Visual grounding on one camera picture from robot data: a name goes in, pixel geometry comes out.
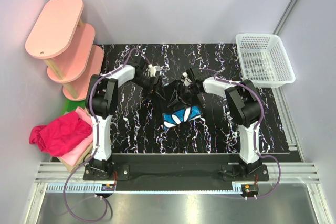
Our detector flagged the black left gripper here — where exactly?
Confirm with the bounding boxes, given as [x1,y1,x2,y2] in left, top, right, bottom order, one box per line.
[131,74,166,102]

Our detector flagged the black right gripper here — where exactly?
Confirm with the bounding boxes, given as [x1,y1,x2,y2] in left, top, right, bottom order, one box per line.
[167,83,200,112]

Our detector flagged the black t shirt flower print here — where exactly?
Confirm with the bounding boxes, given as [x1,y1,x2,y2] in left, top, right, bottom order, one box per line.
[149,80,204,129]

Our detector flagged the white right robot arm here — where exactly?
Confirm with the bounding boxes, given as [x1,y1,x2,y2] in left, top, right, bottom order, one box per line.
[181,77,264,180]

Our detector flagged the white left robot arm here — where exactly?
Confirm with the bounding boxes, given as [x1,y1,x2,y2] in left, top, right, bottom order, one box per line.
[86,64,161,161]

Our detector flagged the white plastic basket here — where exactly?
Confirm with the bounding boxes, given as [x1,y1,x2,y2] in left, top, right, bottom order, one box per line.
[235,33,296,88]

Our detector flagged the green plastic folder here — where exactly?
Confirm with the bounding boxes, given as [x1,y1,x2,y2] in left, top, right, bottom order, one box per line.
[61,98,86,115]

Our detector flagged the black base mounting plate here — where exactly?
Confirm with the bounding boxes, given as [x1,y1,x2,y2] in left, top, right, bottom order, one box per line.
[83,154,269,193]

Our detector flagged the beige t shirt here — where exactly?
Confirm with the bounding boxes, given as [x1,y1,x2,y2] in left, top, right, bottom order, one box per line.
[78,143,93,165]

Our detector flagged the pink three-tier shelf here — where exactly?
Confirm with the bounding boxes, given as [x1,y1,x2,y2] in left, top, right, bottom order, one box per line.
[25,0,104,101]

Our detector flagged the light pink t shirt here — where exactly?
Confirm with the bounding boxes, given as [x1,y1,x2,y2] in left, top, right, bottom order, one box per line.
[61,107,93,165]

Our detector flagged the magenta red t shirt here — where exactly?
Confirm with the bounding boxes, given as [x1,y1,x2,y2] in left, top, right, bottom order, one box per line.
[29,111,92,157]

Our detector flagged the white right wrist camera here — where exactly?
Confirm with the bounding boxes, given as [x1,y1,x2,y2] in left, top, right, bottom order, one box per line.
[181,72,192,87]

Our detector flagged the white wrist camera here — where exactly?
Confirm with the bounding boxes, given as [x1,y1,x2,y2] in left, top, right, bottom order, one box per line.
[181,72,192,87]
[146,64,161,77]

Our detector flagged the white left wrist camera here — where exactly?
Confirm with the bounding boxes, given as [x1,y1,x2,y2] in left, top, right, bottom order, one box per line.
[146,64,161,77]

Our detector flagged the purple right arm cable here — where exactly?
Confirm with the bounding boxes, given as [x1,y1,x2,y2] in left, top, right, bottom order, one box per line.
[199,68,282,200]

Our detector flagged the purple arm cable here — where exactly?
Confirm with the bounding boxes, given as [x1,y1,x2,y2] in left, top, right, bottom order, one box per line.
[62,48,154,221]
[199,68,282,200]

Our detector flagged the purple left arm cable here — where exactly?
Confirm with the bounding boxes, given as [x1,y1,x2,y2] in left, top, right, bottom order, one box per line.
[62,48,154,221]

